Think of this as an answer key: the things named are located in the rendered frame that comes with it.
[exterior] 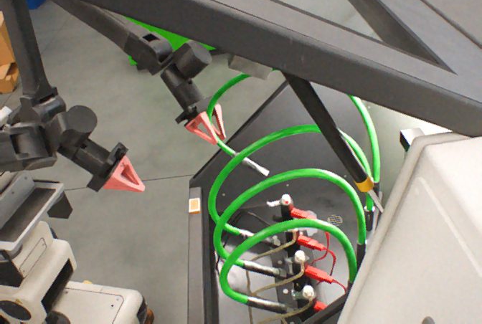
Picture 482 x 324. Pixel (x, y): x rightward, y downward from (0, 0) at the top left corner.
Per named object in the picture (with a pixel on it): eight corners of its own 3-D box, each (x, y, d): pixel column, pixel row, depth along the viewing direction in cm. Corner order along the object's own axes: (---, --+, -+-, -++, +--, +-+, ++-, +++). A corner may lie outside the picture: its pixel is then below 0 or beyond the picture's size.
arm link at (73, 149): (57, 127, 92) (40, 148, 88) (65, 112, 87) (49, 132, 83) (86, 147, 94) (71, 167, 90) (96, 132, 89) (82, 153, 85)
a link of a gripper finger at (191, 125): (237, 130, 104) (214, 97, 104) (218, 141, 99) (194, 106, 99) (221, 142, 109) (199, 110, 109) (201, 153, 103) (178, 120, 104)
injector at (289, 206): (277, 259, 113) (269, 198, 100) (296, 256, 113) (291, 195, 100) (278, 267, 111) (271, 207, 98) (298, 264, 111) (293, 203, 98)
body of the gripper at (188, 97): (221, 99, 105) (203, 73, 106) (192, 113, 98) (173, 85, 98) (206, 112, 110) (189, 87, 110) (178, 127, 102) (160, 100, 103)
